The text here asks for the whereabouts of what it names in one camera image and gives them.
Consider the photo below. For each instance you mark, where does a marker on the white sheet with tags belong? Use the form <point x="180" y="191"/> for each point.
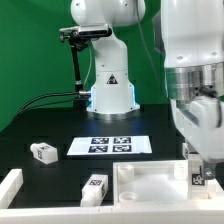
<point x="114" y="145"/>

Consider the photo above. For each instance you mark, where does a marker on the camera on black stand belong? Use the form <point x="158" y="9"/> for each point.
<point x="78" y="38"/>

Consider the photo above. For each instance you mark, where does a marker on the white square tabletop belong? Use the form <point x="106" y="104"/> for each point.
<point x="156" y="182"/>

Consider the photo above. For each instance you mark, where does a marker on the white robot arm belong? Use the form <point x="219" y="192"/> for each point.
<point x="190" y="34"/>

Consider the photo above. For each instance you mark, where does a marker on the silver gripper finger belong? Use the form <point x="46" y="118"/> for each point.
<point x="208" y="170"/>

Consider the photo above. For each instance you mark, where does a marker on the white U-shaped fence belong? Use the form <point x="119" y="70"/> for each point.
<point x="193" y="212"/>

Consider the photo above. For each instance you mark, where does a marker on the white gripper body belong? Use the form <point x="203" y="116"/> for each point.
<point x="204" y="135"/>

